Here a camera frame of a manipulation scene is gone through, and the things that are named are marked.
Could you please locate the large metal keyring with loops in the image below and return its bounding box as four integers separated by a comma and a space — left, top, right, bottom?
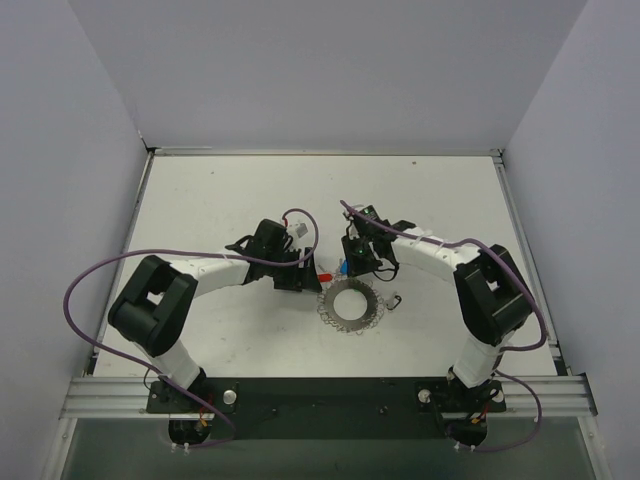
317, 278, 385, 335

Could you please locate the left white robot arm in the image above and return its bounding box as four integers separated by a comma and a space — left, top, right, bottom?
108, 219, 321, 412

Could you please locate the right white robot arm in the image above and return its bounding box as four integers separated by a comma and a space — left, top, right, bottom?
341, 205, 533, 389

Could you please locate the small silver key clip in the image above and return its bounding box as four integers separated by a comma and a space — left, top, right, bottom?
385, 293, 403, 311

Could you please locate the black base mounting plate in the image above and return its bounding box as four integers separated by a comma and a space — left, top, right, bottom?
168, 378, 490, 444

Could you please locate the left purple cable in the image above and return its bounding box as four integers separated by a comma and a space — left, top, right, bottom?
62, 208, 320, 449

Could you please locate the purple cable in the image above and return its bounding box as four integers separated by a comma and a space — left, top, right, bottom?
62, 208, 320, 449
339, 199, 549, 454

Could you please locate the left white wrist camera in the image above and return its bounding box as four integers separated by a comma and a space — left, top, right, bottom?
290, 222, 308, 238

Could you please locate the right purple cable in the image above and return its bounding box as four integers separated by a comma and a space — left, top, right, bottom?
339, 199, 549, 454

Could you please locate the aluminium front rail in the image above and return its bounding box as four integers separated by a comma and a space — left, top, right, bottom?
61, 375, 598, 419

